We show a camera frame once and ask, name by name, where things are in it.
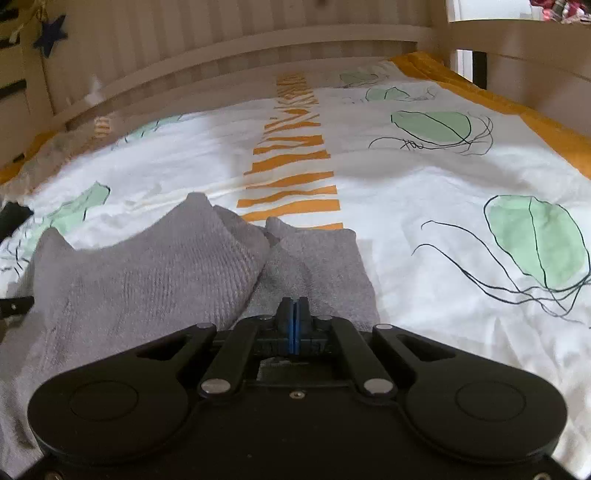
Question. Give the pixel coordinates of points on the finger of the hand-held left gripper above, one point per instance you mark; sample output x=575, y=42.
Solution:
x=16, y=306

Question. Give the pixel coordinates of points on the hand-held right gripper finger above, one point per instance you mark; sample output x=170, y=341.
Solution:
x=298, y=323
x=287, y=323

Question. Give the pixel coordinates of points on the grey hoodie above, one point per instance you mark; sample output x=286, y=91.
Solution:
x=138, y=286

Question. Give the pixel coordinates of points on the colourful clothes pile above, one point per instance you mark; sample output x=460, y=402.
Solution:
x=568, y=9

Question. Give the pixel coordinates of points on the black folded cloth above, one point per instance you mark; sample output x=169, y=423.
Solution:
x=14, y=217

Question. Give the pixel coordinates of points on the leaf printed white duvet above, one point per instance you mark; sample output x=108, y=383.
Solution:
x=415, y=184

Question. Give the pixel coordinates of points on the blue star decoration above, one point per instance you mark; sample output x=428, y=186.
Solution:
x=50, y=37

